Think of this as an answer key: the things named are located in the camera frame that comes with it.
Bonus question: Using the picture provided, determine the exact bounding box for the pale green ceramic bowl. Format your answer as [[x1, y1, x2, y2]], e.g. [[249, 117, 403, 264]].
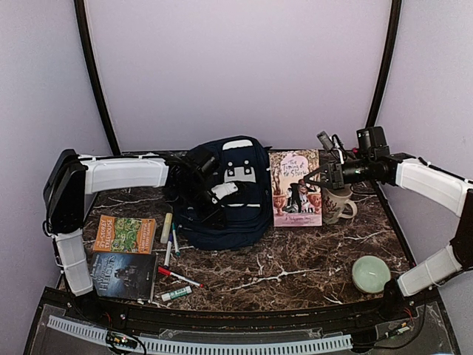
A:
[[352, 255, 391, 294]]

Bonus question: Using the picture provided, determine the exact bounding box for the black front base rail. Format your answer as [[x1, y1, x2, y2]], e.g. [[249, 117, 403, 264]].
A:
[[24, 288, 460, 354]]

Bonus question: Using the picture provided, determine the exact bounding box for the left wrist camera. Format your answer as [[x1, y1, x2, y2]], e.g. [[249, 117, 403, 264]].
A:
[[210, 182, 239, 204]]

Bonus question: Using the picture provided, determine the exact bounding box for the black frame post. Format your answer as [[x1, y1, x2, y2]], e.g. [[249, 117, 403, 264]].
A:
[[365, 0, 403, 128], [73, 0, 121, 155]]

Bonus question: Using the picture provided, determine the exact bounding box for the yellow highlighter pen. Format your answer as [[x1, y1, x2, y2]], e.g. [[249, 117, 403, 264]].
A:
[[160, 212, 173, 244]]

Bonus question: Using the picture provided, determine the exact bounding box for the green white glue stick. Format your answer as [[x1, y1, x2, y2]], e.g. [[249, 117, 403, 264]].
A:
[[161, 286, 192, 302]]

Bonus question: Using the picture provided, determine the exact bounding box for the left black frame post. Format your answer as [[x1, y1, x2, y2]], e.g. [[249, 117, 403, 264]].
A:
[[73, 0, 121, 155]]

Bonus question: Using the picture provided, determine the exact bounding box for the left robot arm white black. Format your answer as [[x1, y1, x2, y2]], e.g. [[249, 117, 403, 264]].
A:
[[43, 149, 238, 322]]

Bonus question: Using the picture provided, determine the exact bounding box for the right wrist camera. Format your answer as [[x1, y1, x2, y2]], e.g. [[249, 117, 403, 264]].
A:
[[317, 131, 347, 163]]

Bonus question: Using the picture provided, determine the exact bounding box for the right black frame post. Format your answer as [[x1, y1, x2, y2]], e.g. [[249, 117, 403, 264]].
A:
[[365, 0, 403, 128]]

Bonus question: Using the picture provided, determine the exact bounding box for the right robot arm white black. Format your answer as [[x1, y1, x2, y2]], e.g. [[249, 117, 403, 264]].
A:
[[304, 126, 472, 321]]

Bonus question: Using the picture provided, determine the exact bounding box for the white slotted cable duct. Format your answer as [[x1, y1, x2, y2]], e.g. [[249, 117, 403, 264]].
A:
[[47, 316, 353, 354]]

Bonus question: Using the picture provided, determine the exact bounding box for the red capped white marker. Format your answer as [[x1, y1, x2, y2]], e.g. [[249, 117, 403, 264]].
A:
[[157, 266, 204, 288]]

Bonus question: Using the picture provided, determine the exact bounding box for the purple capped white marker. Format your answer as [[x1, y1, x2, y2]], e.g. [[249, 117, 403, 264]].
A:
[[163, 239, 173, 269]]

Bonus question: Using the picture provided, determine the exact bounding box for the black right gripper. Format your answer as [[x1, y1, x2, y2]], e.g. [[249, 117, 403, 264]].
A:
[[305, 157, 375, 190]]

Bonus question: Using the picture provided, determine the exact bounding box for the cream floral ceramic mug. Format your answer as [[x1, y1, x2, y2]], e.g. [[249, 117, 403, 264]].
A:
[[321, 184, 358, 224]]

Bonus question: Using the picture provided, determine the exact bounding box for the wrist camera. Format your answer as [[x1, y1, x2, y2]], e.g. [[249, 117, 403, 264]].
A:
[[317, 131, 347, 163], [210, 182, 239, 204]]

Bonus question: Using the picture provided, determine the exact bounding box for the dark Wuthering Heights book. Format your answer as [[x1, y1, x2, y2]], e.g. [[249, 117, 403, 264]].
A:
[[90, 251, 157, 302]]

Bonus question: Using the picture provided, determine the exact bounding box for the pink Taming of Shrew book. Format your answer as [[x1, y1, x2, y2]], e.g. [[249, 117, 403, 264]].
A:
[[269, 149, 322, 227]]

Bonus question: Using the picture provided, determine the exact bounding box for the teal capped white marker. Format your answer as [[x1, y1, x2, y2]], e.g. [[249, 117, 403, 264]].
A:
[[171, 223, 181, 257]]

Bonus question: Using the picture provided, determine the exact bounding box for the orange Treehouse book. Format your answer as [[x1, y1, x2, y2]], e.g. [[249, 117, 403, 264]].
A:
[[93, 215, 157, 254]]

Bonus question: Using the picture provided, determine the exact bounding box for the navy blue student backpack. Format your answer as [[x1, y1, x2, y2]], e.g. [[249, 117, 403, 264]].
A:
[[164, 136, 273, 251]]

